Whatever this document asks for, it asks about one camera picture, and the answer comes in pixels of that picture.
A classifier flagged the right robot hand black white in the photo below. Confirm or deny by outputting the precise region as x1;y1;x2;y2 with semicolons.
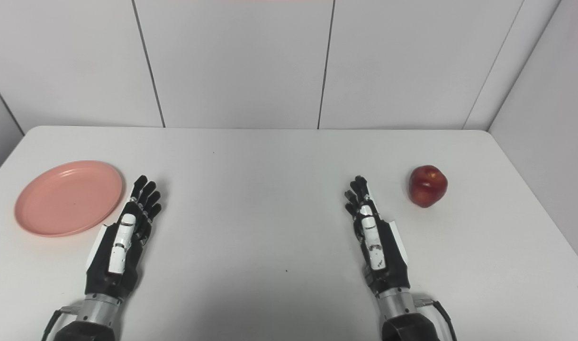
344;175;411;296

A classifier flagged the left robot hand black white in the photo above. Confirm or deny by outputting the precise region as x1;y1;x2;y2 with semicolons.
84;175;163;300

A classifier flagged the pink plastic plate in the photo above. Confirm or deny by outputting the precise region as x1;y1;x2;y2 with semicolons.
14;160;124;238

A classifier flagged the red apple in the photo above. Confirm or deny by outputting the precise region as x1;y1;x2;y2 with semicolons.
408;165;448;208

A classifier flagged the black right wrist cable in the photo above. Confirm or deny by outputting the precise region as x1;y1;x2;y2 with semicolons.
414;296;458;341

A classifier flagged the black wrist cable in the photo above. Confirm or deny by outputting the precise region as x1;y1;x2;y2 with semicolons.
41;305;81;341
414;296;458;341

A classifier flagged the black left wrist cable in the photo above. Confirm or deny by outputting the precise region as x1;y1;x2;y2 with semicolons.
41;305;81;341

